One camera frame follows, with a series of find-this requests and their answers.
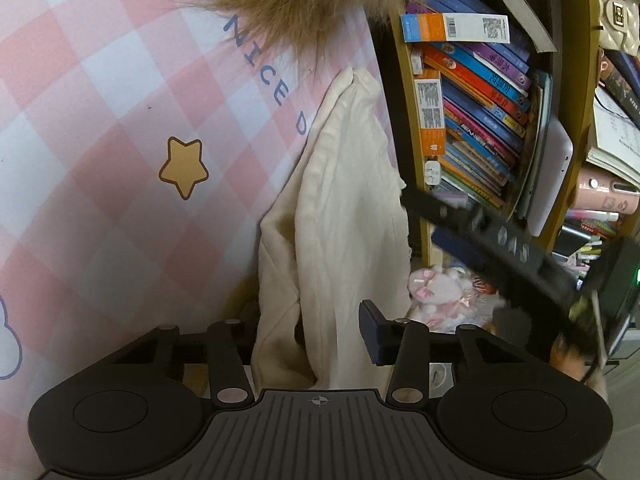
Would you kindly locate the white tablet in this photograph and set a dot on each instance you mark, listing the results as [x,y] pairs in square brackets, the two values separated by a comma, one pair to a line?
[550,180]

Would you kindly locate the pink checked printed table mat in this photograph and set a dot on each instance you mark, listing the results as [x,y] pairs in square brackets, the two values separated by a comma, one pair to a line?
[125,160]

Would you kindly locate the cream printed t-shirt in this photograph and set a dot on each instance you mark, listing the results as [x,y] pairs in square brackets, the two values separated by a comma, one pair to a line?
[345,220]

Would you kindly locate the pink rabbit plush toy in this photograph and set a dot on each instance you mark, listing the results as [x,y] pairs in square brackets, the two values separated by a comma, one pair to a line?
[440,295]

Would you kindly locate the tall orange and white box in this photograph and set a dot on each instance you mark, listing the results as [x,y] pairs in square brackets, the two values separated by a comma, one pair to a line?
[450,27]

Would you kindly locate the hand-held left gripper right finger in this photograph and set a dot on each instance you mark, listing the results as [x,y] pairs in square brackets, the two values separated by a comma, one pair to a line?
[372,335]

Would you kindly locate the wooden bookshelf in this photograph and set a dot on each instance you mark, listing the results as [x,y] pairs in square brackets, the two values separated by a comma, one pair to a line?
[575,110]

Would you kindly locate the row of colourful books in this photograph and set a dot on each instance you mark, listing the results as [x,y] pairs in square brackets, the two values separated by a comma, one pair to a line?
[480,125]

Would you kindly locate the small white charger box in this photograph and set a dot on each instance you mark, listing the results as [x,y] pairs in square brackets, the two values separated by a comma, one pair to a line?
[433,173]

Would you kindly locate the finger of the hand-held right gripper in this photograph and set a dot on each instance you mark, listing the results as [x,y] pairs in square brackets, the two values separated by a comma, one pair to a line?
[462,250]
[435,207]

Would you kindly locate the thick white paperback book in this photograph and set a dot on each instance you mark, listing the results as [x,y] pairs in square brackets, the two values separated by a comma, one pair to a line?
[525,10]

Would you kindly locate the pink cup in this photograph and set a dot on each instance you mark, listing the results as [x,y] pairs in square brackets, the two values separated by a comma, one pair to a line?
[600,190]

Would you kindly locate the person's right hand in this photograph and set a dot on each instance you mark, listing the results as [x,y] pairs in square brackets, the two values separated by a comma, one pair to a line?
[570,357]

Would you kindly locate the grey laptop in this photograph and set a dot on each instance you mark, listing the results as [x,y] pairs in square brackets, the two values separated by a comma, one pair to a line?
[537,125]

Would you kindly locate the flat white and orange box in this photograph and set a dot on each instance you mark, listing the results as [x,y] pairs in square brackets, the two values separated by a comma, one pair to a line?
[430,120]

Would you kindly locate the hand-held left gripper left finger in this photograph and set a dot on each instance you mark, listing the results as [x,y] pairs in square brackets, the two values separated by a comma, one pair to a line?
[222,360]

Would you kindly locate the bunch of coloured pens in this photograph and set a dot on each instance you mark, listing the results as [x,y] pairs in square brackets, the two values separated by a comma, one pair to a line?
[590,240]

